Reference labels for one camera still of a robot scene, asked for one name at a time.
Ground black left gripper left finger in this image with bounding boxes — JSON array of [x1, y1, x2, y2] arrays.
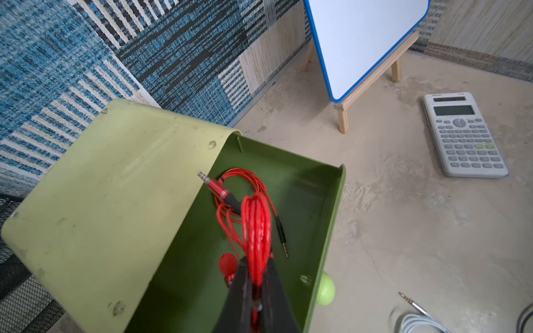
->
[[212, 257, 253, 333]]

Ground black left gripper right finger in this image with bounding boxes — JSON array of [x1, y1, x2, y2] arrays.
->
[[261, 258, 301, 333]]

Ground red earphones with round buds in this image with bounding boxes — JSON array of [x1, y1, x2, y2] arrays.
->
[[198, 168, 275, 329]]

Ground green drawer cabinet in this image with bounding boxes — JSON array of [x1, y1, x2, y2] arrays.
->
[[1, 99, 346, 332]]

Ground white earphones right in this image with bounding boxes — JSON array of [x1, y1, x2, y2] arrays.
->
[[398, 292, 451, 333]]

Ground black earphones right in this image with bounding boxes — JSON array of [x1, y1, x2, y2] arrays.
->
[[515, 303, 533, 333]]

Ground grey calculator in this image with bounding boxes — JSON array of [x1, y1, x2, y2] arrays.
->
[[423, 92, 509, 178]]

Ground blue framed whiteboard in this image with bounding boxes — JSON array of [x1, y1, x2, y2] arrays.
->
[[304, 0, 430, 102]]

